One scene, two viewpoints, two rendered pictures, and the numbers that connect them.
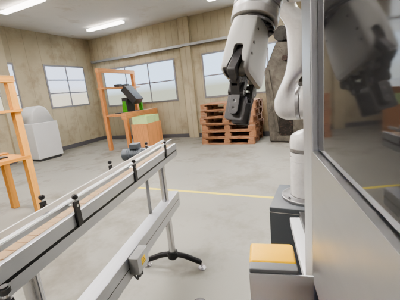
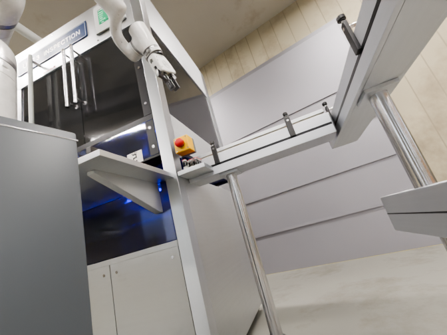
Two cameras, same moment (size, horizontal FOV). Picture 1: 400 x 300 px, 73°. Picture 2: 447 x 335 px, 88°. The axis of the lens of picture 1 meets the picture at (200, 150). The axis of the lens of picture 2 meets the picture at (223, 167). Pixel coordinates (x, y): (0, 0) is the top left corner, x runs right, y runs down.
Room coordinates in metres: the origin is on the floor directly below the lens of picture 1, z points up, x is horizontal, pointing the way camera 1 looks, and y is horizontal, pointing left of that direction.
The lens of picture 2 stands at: (1.36, 0.07, 0.56)
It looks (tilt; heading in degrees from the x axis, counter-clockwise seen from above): 16 degrees up; 182
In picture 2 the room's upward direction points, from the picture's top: 15 degrees counter-clockwise
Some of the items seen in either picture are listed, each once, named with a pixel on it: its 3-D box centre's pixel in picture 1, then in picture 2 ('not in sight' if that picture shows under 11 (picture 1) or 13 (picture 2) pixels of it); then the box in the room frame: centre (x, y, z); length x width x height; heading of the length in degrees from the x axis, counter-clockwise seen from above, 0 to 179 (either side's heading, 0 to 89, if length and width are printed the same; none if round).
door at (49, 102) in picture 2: not in sight; (50, 114); (0.22, -0.87, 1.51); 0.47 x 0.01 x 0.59; 77
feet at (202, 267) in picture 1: (173, 259); not in sight; (1.84, 0.29, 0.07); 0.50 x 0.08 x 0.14; 77
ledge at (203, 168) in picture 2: not in sight; (197, 171); (0.35, -0.08, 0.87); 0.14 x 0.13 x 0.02; 167
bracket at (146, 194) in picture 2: not in sight; (130, 195); (0.54, -0.31, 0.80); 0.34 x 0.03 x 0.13; 167
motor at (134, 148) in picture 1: (140, 152); not in sight; (2.01, 0.45, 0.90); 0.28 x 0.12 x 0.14; 77
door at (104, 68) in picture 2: not in sight; (111, 83); (0.33, -0.43, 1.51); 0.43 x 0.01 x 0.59; 77
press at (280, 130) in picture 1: (295, 84); not in sight; (6.05, -2.25, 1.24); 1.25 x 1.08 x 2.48; 64
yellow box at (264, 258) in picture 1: (272, 274); (184, 145); (0.39, -0.10, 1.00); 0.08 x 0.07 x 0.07; 167
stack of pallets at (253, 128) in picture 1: (232, 121); not in sight; (6.76, -0.89, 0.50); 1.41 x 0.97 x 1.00; 64
